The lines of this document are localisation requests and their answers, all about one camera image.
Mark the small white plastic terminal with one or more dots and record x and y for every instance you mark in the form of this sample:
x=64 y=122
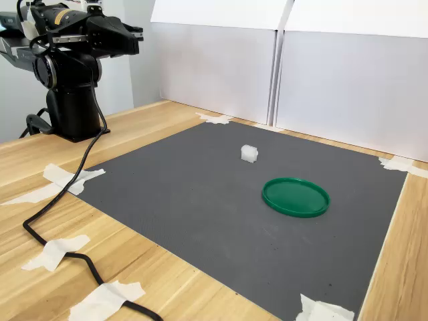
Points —
x=249 y=154

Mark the round green lid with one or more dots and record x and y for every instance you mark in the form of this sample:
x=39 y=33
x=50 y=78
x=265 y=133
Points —
x=296 y=197

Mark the white tape piece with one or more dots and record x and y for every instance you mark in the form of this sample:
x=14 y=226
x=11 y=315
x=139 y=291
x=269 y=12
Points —
x=321 y=311
x=55 y=252
x=103 y=299
x=398 y=164
x=33 y=195
x=214 y=118
x=57 y=174

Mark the dark grey mat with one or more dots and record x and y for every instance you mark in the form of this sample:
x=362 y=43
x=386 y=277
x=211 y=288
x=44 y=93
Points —
x=200 y=200

